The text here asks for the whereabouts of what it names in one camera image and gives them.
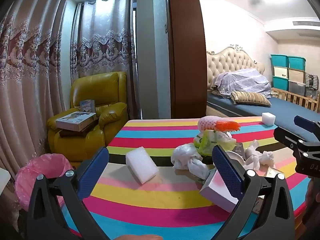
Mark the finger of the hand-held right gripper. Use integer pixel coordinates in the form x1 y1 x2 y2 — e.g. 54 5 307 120
273 127 320 150
294 115 320 137

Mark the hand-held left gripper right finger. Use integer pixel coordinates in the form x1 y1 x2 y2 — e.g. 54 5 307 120
211 145 295 240

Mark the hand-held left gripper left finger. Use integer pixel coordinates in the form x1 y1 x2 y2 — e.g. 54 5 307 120
26 146 110 240

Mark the white foam block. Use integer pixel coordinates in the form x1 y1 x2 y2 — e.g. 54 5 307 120
125 146 160 185
261 112 275 126

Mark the green printed plastic bag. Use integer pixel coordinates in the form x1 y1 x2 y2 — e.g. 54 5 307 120
194 129 237 155

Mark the orange foam fruit net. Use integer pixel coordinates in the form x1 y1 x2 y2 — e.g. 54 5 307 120
214 121 241 133

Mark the white plastic bag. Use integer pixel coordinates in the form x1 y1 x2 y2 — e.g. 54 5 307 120
171 143 209 180

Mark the trash bin with pink bag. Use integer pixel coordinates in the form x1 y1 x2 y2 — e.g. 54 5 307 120
14 154 75 212

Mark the person's right hand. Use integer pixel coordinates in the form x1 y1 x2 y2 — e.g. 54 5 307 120
302 177 320 230

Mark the person's left hand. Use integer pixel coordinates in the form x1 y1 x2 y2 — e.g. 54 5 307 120
117 235 163 240

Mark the pink cardboard box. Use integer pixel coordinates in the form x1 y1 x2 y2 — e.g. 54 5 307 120
199 167 239 213

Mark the small black box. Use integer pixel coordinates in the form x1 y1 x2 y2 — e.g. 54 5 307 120
231 142 247 160

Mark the bed with blue sheet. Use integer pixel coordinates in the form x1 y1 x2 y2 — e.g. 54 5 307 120
207 94 320 143

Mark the white crumpled tissue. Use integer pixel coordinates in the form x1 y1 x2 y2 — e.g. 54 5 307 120
244 139 275 172

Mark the brown flat packet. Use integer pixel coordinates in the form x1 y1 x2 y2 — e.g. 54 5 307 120
265 166 285 178

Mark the black white checked bag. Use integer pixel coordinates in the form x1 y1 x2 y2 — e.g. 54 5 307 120
304 72 320 90

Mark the dark brown flat box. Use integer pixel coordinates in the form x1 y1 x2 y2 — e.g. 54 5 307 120
59 124 99 138

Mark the stack of plastic storage boxes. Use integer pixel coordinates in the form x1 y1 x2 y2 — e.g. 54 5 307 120
270 54 307 97

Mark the striped brown pillow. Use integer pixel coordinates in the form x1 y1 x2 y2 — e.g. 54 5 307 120
230 91 272 106

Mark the large flat white box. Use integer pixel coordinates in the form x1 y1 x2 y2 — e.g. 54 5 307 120
55 110 98 132

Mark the colourful striped tablecloth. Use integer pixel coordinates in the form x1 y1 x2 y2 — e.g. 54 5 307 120
60 116 312 240

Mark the small blue picture box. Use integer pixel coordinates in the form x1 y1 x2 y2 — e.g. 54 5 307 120
79 99 96 112

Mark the yellow leather armchair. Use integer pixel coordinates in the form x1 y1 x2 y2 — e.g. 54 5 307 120
47 71 128 162

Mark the white table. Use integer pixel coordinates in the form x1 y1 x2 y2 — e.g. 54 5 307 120
0 166 12 195

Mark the beige tufted headboard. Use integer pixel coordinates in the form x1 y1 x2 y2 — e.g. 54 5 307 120
206 44 265 90

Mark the ceiling air vent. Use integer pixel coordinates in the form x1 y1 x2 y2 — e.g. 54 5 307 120
291 20 320 27

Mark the pink lace patterned curtain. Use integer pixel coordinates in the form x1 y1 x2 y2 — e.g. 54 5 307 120
0 0 75 205
71 0 137 119

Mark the wooden bed rail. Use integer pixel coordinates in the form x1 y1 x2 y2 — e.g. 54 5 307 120
271 87 320 113

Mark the brown wooden door frame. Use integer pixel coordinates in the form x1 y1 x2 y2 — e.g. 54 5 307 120
166 0 208 119

